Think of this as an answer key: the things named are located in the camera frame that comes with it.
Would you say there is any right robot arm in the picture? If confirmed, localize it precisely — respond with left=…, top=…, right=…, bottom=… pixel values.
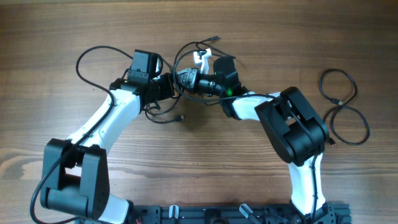
left=172, top=57, right=329, bottom=223

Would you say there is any left camera black cable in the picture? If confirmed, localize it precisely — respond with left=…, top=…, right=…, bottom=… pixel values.
left=29, top=45, right=134, bottom=224

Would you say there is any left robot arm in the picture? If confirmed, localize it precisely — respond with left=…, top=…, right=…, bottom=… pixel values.
left=30, top=50, right=174, bottom=223

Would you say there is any right camera black cable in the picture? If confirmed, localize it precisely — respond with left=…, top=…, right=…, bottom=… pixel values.
left=172, top=49, right=320, bottom=218

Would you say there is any camera black cable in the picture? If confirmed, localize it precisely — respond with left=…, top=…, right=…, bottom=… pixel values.
left=172, top=49, right=320, bottom=218
left=29, top=45, right=134, bottom=224

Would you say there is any black usb cable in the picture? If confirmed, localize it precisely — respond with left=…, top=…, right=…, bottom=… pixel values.
left=144, top=35, right=237, bottom=124
left=318, top=68, right=371, bottom=147

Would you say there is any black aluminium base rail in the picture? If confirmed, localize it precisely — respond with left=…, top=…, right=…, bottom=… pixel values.
left=127, top=202, right=353, bottom=224

